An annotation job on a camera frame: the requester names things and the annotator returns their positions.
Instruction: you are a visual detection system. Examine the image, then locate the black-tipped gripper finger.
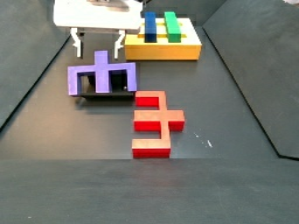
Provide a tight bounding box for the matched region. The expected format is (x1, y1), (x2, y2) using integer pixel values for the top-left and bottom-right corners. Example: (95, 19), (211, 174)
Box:
(70, 28), (83, 58)

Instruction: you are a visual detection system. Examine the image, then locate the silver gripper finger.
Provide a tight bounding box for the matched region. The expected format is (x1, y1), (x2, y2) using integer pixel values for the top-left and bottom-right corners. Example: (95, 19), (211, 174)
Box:
(114, 30), (127, 60)

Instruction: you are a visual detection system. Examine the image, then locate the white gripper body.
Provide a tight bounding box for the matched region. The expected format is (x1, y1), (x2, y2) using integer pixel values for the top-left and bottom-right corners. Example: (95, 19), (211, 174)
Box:
(52, 0), (143, 30)

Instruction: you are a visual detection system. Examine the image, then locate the purple E-shaped block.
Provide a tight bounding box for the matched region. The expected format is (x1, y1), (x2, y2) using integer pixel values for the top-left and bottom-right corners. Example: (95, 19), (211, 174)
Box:
(68, 51), (136, 96)

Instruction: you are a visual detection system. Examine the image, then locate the yellow slotted board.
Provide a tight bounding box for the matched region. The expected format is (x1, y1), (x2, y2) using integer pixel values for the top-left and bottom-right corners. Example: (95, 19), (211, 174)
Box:
(124, 18), (202, 60)

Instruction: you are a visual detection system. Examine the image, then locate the black angle fixture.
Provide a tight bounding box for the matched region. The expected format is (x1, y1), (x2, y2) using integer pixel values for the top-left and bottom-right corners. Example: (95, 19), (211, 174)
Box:
(79, 70), (135, 102)

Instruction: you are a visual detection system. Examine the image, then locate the blue bar block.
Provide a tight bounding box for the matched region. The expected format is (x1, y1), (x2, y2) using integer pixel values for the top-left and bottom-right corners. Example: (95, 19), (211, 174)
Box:
(144, 11), (156, 43)

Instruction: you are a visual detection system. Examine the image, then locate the green bar block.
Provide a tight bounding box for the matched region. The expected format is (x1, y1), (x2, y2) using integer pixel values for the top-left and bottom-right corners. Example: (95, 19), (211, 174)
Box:
(163, 11), (182, 43)

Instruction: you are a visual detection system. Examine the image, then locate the red E-shaped block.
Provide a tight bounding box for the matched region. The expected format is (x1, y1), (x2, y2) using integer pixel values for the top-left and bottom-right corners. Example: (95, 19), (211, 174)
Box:
(132, 91), (186, 158)

